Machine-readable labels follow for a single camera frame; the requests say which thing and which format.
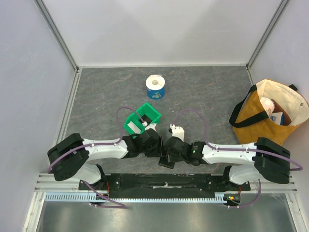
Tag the black card in bin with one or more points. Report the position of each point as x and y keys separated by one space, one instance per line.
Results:
x=146 y=119

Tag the stack of white cards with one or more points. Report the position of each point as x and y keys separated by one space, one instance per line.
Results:
x=134 y=128

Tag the mustard canvas tote bag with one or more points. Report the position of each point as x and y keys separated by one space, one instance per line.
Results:
x=250 y=121

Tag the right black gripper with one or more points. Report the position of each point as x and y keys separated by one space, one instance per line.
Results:
x=167 y=156

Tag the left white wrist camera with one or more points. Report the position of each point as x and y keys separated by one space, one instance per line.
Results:
x=149 y=126

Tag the toilet paper roll blue wrapper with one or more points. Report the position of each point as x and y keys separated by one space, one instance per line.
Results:
x=155 y=85

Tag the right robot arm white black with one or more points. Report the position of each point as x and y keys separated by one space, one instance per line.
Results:
x=262 y=159

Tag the items inside tote bag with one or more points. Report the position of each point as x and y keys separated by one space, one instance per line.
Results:
x=275 y=112

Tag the aluminium frame post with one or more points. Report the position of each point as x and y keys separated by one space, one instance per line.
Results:
x=56 y=33
x=267 y=32

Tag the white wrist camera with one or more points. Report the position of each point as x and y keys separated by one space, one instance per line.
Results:
x=149 y=126
x=177 y=131

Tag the green plastic bin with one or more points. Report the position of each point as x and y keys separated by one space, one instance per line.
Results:
x=146 y=109

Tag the left aluminium frame post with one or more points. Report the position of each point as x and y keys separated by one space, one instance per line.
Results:
x=56 y=33

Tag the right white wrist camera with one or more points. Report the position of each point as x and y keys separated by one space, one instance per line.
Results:
x=177 y=131

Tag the black leather card holder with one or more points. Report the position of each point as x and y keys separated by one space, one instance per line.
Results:
x=166 y=162

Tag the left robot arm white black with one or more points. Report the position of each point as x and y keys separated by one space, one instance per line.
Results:
x=72 y=157

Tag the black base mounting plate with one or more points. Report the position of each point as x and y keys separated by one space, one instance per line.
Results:
x=208 y=182

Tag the right aluminium frame post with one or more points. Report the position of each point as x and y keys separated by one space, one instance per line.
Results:
x=267 y=32

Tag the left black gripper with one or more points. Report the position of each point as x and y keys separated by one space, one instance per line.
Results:
x=157 y=152

